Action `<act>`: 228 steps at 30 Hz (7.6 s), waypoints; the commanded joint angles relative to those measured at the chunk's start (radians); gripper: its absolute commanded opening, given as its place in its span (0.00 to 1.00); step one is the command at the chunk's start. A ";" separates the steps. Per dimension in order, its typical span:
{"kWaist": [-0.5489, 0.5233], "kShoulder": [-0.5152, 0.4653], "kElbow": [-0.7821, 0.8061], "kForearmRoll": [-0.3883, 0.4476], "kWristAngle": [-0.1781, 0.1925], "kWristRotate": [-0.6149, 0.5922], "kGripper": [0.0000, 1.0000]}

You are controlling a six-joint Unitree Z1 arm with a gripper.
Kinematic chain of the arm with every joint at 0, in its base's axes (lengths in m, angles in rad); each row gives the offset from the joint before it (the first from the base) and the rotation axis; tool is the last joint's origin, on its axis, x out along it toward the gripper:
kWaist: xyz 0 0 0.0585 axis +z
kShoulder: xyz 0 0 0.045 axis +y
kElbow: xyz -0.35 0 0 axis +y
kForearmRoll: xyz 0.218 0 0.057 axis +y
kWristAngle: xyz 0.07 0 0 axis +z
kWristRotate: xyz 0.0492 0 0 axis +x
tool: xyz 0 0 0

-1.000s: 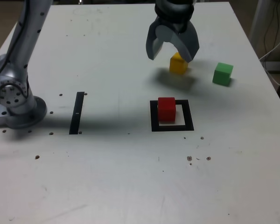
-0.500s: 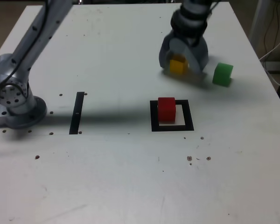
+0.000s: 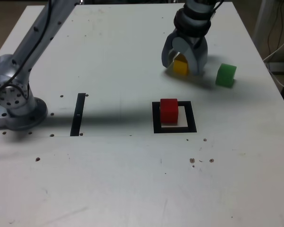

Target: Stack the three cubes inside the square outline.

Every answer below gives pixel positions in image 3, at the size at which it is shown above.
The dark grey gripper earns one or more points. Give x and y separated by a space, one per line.
195 41

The yellow cube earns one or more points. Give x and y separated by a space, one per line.
180 67

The green cube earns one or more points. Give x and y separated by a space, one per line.
224 75

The red cube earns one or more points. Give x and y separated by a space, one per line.
169 111

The black tape square outline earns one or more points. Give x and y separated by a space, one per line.
191 118

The black tape strip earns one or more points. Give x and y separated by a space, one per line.
77 123

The white background post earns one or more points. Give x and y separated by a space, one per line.
261 21

